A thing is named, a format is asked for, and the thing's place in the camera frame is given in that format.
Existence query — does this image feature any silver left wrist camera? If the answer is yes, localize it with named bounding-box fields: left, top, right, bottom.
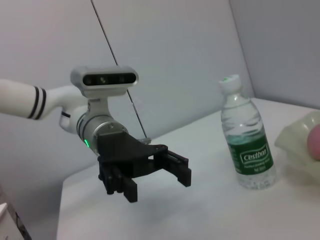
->
left=69, top=65, right=139, bottom=121

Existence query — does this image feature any pink peach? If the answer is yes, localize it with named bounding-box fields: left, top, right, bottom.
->
left=307, top=124, right=320, bottom=161

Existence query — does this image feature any clear green-label water bottle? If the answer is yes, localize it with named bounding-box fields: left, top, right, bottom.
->
left=218, top=74, right=278, bottom=191

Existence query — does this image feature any pale green glass fruit plate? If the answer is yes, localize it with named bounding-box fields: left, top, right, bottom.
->
left=274, top=111, right=320, bottom=186

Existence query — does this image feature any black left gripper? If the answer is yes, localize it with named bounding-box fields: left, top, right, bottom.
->
left=96, top=132, right=193, bottom=204

